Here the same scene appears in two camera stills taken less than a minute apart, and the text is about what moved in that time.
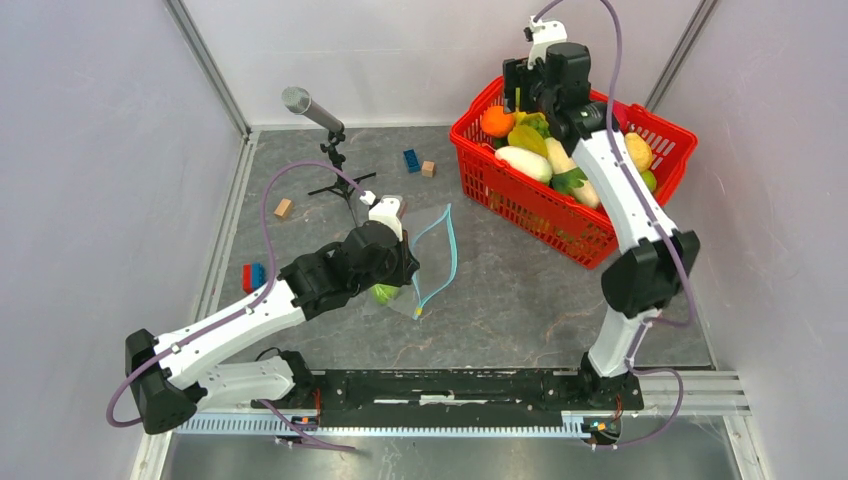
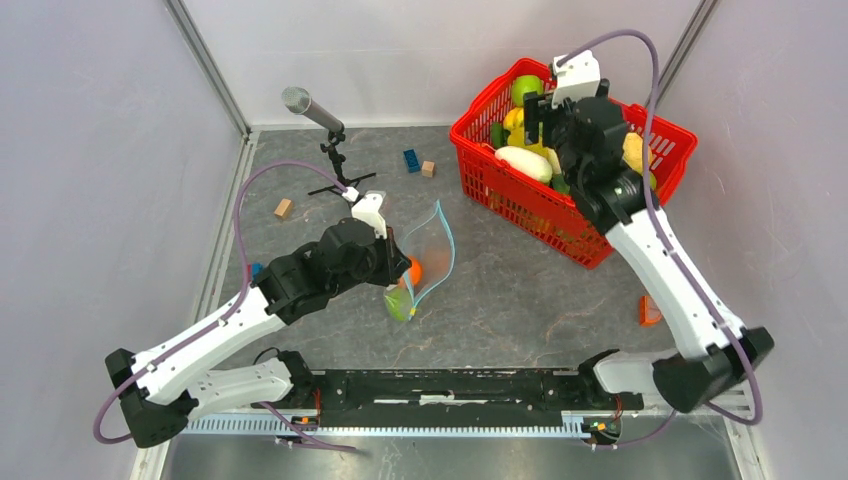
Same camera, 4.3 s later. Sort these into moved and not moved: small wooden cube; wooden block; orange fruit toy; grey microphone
Moved: orange fruit toy
Not moved: small wooden cube; wooden block; grey microphone
